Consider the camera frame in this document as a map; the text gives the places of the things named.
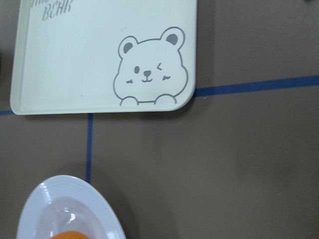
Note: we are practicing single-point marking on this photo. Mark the white round plate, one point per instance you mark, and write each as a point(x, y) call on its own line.
point(66, 203)

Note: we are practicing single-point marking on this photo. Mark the orange fruit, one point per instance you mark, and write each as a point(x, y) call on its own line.
point(69, 235)

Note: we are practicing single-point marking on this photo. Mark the cream bear tray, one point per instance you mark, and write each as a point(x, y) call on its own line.
point(103, 56)

